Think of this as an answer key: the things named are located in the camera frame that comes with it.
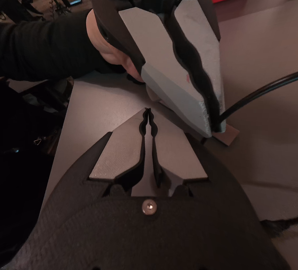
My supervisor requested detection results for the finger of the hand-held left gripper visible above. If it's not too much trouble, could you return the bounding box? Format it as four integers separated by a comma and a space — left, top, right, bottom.
174, 0, 227, 133
119, 7, 213, 138

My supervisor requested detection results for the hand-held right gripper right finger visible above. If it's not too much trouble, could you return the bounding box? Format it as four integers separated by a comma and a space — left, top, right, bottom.
148, 108, 208, 187

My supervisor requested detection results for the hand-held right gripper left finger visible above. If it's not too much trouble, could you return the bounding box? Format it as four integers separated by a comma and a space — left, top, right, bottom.
89, 108, 148, 184

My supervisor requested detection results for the thick black cable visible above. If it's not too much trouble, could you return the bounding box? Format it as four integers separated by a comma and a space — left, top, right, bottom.
218, 72, 298, 122

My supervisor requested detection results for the person's left hand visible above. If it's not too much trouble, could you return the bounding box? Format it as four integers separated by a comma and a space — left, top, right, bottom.
85, 9, 146, 84

